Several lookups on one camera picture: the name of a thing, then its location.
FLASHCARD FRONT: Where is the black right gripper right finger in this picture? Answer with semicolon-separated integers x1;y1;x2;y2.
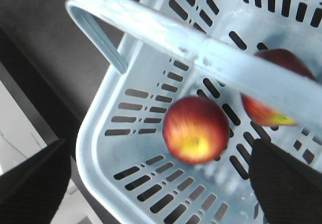
249;139;321;223

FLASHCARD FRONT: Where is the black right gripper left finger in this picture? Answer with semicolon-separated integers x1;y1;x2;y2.
1;139;71;223

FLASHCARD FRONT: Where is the red apple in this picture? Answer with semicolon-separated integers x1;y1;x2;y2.
163;96;230;165
240;48;316;127

